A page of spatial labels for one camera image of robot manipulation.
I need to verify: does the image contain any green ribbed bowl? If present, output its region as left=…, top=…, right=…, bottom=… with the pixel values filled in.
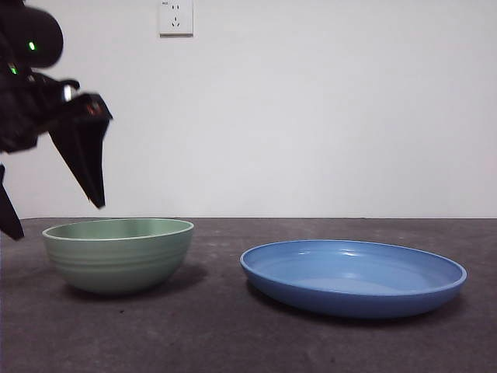
left=41, top=217, right=195, bottom=295

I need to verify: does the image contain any blue round plate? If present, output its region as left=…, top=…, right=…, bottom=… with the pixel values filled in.
left=239, top=239, right=468, bottom=320

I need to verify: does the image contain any white wall socket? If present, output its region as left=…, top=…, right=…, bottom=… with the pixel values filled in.
left=158, top=0, right=194, bottom=39

